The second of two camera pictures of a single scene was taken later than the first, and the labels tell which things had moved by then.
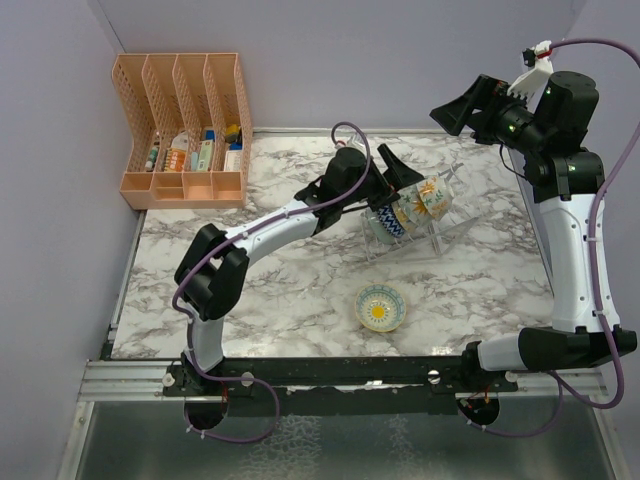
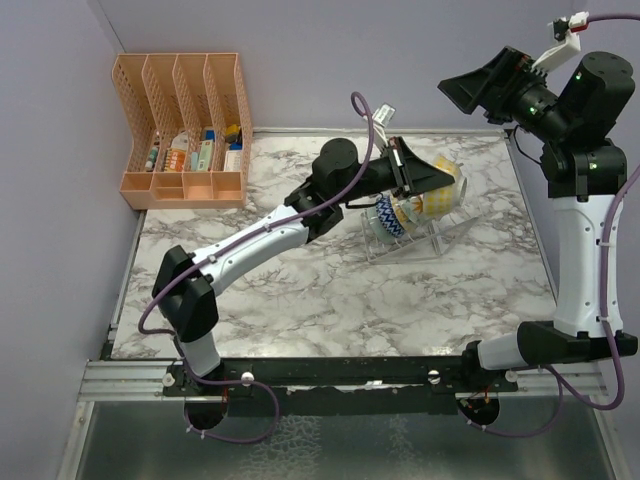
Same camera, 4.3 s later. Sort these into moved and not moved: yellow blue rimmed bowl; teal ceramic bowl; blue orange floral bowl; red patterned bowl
Moved: yellow blue rimmed bowl
Not moved: red patterned bowl; blue orange floral bowl; teal ceramic bowl
